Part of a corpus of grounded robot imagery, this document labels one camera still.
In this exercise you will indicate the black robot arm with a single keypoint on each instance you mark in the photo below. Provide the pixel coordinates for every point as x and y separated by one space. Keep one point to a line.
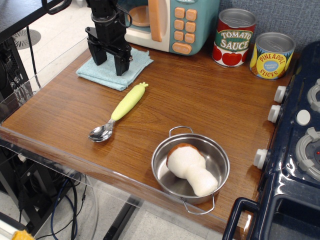
104 8

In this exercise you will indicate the black table leg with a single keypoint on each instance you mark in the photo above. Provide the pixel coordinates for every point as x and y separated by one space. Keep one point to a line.
120 222

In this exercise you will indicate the toy microwave oven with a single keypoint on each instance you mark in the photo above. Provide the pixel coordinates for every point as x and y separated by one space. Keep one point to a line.
174 26

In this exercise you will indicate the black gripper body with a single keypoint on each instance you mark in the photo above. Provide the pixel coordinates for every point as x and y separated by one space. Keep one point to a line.
109 31

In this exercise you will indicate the tomato sauce can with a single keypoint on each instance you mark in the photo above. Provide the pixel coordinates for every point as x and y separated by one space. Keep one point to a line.
234 32

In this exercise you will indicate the stainless steel pot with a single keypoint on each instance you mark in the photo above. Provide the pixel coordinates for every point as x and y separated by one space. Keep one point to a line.
217 163

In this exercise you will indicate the white stove knob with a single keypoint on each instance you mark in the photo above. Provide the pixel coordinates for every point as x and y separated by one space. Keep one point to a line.
279 94
260 158
274 113

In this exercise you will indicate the light blue towel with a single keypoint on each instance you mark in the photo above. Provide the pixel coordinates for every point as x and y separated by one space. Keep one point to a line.
105 73

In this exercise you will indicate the green handled metal spoon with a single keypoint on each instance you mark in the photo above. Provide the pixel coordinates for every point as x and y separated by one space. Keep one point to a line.
104 132

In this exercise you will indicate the clear acrylic table guard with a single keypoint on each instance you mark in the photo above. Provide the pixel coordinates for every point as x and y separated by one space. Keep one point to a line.
54 124

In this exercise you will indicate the yellow object at corner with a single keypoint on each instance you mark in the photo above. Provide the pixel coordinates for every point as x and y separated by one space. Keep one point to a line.
22 235

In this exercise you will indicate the black desk frame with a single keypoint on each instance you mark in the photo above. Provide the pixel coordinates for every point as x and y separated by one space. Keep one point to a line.
15 89

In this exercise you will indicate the dark blue toy stove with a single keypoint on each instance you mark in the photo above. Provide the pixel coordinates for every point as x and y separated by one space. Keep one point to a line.
288 205

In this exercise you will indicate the white plush mushroom toy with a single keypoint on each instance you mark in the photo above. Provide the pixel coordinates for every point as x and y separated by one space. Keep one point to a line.
185 161

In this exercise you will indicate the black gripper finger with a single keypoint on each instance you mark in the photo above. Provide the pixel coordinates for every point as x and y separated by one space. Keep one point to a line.
122 60
98 54

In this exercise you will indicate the pineapple slices can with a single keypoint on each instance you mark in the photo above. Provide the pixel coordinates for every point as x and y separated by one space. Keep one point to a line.
272 54

